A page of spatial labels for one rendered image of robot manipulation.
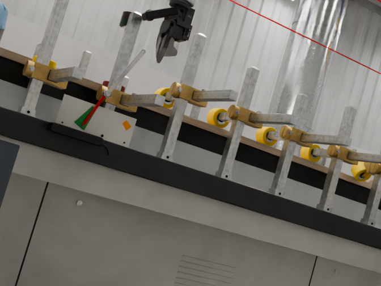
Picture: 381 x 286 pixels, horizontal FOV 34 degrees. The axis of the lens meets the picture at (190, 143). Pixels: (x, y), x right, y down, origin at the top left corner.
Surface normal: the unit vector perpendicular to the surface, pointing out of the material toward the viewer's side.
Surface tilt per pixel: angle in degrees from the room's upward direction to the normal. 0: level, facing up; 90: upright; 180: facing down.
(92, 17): 90
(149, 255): 90
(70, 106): 90
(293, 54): 90
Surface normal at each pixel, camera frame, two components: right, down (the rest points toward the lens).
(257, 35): 0.42, 0.04
